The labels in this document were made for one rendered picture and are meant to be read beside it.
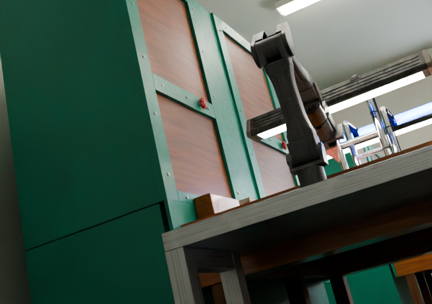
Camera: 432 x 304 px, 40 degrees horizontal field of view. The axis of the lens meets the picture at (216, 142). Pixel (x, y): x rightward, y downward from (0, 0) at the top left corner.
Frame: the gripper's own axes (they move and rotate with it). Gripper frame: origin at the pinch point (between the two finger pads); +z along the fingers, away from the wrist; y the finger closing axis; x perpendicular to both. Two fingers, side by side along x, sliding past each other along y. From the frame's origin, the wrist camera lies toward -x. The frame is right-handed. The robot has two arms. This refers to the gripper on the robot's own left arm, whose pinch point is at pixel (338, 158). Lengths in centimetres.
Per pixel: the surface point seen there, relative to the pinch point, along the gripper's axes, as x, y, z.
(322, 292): -45, 48, 99
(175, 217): 20, 45, -13
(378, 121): -27.7, -11.1, 10.7
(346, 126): -50, 4, 23
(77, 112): -10, 70, -43
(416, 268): -164, 30, 226
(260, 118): -24.4, 23.0, -8.9
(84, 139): -3, 69, -37
